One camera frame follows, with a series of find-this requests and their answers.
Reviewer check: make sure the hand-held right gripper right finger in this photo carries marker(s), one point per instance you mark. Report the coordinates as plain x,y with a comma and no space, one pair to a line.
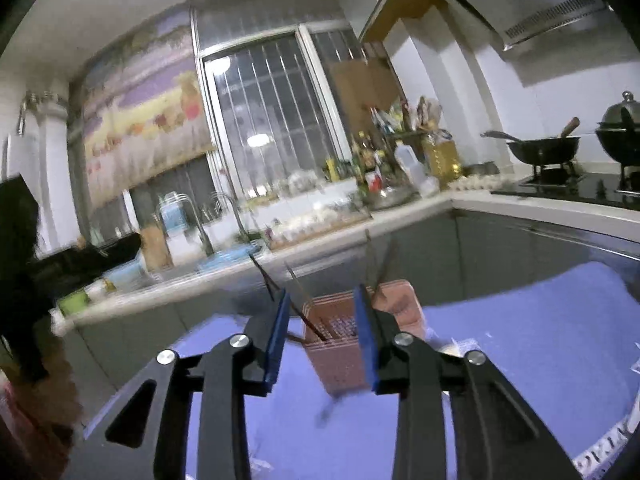
365,340

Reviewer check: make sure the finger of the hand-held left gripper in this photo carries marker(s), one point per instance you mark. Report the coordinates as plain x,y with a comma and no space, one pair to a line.
90,255

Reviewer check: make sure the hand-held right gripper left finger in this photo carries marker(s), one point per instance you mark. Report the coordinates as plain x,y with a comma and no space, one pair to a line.
277,340

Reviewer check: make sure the pink perforated plastic basket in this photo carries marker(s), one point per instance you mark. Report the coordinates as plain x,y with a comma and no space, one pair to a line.
335,360

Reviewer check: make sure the person's left forearm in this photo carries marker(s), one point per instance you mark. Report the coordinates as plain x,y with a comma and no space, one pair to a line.
35,425

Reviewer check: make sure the clear plastic container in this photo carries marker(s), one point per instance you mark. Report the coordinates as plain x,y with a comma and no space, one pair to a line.
125,275

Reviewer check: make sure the dark chopstick in basket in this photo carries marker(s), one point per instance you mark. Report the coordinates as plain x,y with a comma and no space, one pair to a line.
302,300

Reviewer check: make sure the wooden cutting board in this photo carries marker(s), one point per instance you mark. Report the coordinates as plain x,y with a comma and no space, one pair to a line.
156,249

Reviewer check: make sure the steel kitchen faucet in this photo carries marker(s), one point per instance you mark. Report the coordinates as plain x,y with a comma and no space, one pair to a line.
235,215

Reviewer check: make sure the steel bowl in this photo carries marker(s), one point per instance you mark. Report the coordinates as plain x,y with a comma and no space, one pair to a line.
392,196

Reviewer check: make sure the blue printed cloth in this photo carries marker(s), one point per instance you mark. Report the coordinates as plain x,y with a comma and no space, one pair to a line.
525,335

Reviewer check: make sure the row of seasoning bottles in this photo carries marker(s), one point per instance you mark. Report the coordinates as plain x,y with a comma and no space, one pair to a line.
360,165

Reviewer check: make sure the white plastic jug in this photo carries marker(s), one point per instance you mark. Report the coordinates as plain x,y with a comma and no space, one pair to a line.
410,165

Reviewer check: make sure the egg tray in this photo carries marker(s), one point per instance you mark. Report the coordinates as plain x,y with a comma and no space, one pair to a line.
475,181

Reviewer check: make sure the yellow cooking oil bottle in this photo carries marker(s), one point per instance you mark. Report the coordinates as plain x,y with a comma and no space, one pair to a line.
442,157

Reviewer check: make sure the barred window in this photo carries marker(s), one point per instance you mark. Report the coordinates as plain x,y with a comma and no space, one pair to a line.
270,110

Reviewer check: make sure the black cooktop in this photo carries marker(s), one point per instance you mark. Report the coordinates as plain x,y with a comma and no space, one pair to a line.
565,190

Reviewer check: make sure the black wok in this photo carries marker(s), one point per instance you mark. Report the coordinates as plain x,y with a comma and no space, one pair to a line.
542,149

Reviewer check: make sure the black pot with lid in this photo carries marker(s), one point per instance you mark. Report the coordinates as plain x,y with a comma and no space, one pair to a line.
622,130

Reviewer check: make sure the steel range hood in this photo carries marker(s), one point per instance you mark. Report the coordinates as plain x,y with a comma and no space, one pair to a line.
525,5

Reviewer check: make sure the wall poster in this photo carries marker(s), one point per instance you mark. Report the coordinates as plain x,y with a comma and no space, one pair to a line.
145,125

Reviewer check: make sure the wooden wall cupboard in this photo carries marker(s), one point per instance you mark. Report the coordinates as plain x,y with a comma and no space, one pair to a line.
405,7

